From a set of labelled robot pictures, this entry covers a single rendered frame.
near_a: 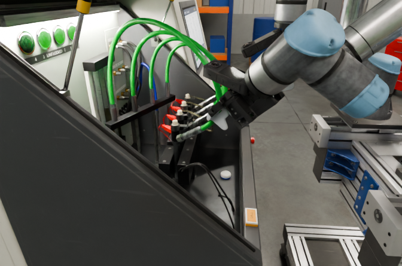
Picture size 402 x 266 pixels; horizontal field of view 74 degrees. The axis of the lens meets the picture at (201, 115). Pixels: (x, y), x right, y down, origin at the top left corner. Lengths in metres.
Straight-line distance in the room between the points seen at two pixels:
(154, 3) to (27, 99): 0.71
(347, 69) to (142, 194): 0.42
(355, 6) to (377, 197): 0.67
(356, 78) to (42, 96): 0.51
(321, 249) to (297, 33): 1.46
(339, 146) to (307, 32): 0.86
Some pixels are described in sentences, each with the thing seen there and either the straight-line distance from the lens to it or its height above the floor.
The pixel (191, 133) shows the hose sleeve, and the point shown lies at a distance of 0.72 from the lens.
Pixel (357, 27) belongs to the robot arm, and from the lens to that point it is 0.60.
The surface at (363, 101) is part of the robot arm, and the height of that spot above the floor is 1.33.
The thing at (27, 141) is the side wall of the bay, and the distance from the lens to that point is 0.61.
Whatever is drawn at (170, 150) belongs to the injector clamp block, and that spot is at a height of 0.98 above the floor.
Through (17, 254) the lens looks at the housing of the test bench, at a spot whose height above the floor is 0.89.
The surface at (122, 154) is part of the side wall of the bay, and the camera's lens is 0.52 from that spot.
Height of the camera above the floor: 1.48
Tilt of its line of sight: 25 degrees down
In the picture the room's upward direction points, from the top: straight up
